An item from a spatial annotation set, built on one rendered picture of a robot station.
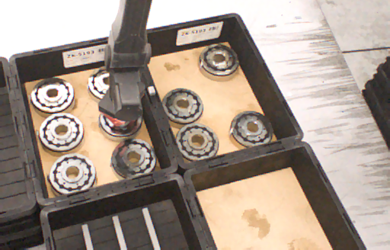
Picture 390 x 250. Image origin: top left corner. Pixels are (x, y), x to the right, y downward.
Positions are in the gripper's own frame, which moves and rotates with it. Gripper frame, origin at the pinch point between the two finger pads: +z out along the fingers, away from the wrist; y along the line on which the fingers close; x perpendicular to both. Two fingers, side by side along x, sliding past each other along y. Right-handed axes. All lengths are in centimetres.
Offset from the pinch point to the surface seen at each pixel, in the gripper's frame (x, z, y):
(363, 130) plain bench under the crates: -56, 17, 40
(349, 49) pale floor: -52, 91, 137
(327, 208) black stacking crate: -50, -3, 2
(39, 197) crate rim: 2.0, -6.7, -28.1
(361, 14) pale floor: -51, 92, 164
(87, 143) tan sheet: 3.8, 4.0, -8.9
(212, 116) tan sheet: -18.6, 4.3, 13.8
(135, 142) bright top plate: -6.3, 1.1, -4.0
